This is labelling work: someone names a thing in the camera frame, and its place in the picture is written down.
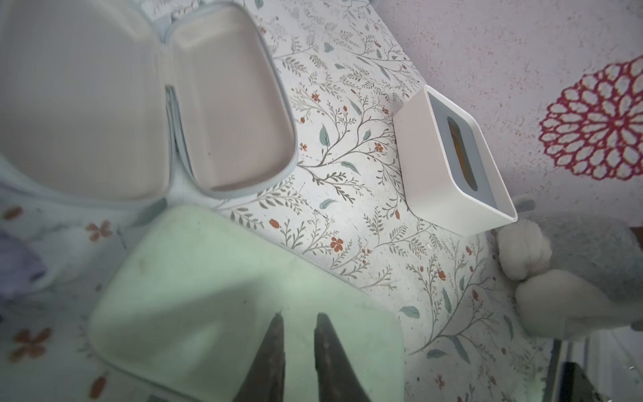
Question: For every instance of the white rimmed grey tray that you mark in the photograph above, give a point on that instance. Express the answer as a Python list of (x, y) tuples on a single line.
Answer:
[(449, 175)]

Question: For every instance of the grey husky plush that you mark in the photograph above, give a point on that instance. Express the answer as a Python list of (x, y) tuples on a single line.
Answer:
[(575, 273)]

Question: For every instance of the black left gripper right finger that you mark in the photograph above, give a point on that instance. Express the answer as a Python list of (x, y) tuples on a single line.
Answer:
[(337, 381)]

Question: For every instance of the mint umbrella case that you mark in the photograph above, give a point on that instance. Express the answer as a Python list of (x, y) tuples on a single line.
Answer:
[(190, 306)]

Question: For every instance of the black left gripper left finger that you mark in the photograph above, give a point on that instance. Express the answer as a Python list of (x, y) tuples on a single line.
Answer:
[(265, 380)]

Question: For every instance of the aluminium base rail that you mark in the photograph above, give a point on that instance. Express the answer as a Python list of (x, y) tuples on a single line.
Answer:
[(606, 366)]

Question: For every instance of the beige roll in tray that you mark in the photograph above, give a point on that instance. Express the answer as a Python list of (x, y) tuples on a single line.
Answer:
[(462, 157)]

